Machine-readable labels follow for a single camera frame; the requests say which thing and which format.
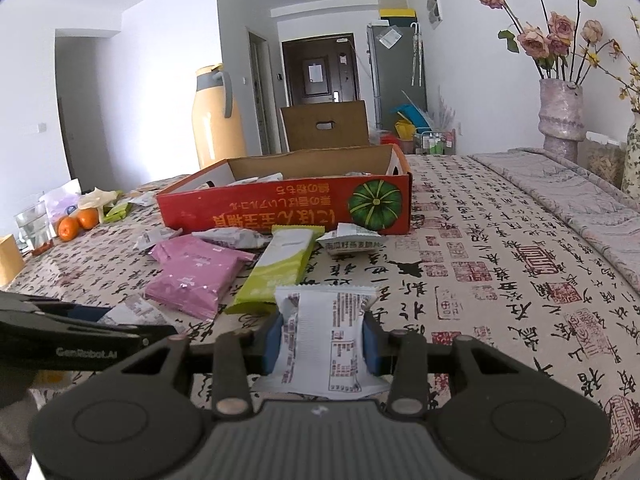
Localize green snack packets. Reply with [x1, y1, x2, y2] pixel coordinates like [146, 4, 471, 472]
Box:
[102, 199, 133, 223]

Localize wire storage rack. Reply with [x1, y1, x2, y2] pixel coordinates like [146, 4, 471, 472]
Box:
[415, 130, 458, 156]

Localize dried pink roses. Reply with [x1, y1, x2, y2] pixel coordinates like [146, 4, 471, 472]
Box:
[472, 0, 621, 83]

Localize grey refrigerator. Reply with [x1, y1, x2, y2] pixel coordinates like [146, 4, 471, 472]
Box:
[367, 20, 428, 128]

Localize yellow thermos jug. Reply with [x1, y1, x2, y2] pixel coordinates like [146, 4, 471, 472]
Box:
[191, 63, 248, 171]

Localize clear jar of nuts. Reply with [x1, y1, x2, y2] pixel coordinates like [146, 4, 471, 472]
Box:
[582, 131, 626, 183]

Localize yellow black box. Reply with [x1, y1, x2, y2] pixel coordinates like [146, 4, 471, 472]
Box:
[379, 7, 418, 23]

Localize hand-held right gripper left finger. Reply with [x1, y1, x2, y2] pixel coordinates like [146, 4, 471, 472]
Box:
[107, 312, 284, 421]

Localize dark brown door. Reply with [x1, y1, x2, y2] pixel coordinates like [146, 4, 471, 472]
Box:
[281, 33, 362, 111]

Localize pink textured vase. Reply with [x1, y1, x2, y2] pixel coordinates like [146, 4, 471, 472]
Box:
[539, 79, 585, 166]

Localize green white snack packet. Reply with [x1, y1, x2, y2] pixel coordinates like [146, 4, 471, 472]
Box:
[225, 225, 326, 316]

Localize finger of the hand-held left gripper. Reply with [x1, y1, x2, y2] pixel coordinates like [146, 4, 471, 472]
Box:
[0, 291, 178, 343]

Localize crumpled white snack packet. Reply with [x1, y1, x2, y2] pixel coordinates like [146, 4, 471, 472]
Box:
[135, 227, 183, 253]

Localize orange cardboard box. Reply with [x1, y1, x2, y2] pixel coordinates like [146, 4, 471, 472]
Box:
[156, 143, 413, 235]

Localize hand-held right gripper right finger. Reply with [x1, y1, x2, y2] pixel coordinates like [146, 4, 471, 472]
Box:
[362, 311, 533, 422]

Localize white pink snack packet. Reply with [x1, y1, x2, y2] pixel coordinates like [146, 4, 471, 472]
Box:
[97, 295, 186, 336]

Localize folded pale quilt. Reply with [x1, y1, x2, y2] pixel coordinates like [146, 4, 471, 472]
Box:
[467, 147, 640, 293]

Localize lavender plastic bag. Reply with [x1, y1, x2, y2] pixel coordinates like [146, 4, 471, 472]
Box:
[40, 178, 82, 221]

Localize white floral vase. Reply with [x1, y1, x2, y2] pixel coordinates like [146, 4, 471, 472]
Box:
[620, 112, 640, 201]

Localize yellow blossom branches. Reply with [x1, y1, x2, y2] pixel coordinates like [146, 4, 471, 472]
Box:
[595, 7, 640, 116]

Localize blue plastic item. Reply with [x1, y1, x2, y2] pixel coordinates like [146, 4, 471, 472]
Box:
[392, 105, 426, 128]

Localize clear drinking glass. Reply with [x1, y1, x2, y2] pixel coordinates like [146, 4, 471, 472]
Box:
[14, 200, 55, 256]

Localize grey white snack packet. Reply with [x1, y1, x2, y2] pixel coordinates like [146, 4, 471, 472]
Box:
[192, 227, 271, 251]

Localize white folded umbrella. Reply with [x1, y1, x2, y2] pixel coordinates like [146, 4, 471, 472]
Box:
[410, 22, 425, 88]

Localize small white snack packet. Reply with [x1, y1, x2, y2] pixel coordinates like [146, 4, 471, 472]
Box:
[316, 222, 386, 258]

